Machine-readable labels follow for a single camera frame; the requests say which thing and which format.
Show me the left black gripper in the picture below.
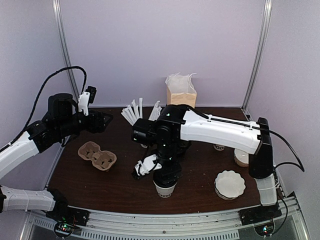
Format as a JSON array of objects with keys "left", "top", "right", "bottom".
[{"left": 56, "top": 109, "right": 113, "bottom": 139}]

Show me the white paper coffee cup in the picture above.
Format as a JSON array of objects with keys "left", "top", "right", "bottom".
[{"left": 154, "top": 182, "right": 177, "bottom": 198}]

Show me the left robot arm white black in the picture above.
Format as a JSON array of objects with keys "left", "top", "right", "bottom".
[{"left": 0, "top": 91, "right": 113, "bottom": 222}]

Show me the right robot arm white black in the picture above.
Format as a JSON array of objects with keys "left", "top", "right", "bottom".
[{"left": 131, "top": 104, "right": 279, "bottom": 221}]

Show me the cardboard cup carrier tray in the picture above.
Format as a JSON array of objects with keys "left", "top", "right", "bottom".
[{"left": 77, "top": 141, "right": 117, "bottom": 172}]

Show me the white scalloped dish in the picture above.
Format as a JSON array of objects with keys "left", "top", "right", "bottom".
[{"left": 214, "top": 170, "right": 246, "bottom": 200}]

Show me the white round bowl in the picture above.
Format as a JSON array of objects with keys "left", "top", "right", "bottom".
[{"left": 234, "top": 149, "right": 249, "bottom": 168}]

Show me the white plastic bag liner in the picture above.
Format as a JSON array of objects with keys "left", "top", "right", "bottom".
[{"left": 165, "top": 72, "right": 197, "bottom": 94}]

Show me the brown paper bag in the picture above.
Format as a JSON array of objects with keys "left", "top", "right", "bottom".
[{"left": 166, "top": 87, "right": 197, "bottom": 108}]

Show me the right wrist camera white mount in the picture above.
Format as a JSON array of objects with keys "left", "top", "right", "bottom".
[{"left": 131, "top": 154, "right": 162, "bottom": 180}]

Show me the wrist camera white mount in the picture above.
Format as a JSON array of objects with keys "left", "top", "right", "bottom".
[
  {"left": 131, "top": 154, "right": 162, "bottom": 180},
  {"left": 77, "top": 86, "right": 97, "bottom": 116}
]

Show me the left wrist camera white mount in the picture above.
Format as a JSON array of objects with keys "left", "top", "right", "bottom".
[{"left": 77, "top": 86, "right": 97, "bottom": 116}]

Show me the aluminium front rail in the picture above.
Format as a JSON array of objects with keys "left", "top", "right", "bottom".
[{"left": 24, "top": 192, "right": 305, "bottom": 240}]

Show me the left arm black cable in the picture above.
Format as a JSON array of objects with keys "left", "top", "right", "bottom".
[{"left": 0, "top": 66, "right": 89, "bottom": 151}]

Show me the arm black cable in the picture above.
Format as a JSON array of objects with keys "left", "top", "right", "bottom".
[
  {"left": 0, "top": 66, "right": 89, "bottom": 151},
  {"left": 194, "top": 109, "right": 306, "bottom": 173}
]

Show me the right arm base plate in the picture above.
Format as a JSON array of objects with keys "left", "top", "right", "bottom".
[{"left": 238, "top": 203, "right": 282, "bottom": 226}]

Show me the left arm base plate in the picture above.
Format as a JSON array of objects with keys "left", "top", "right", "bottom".
[{"left": 45, "top": 206, "right": 90, "bottom": 227}]

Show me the left aluminium corner post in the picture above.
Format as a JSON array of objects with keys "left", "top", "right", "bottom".
[{"left": 52, "top": 0, "right": 80, "bottom": 100}]

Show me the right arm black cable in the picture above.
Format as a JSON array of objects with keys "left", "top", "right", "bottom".
[{"left": 194, "top": 109, "right": 306, "bottom": 173}]

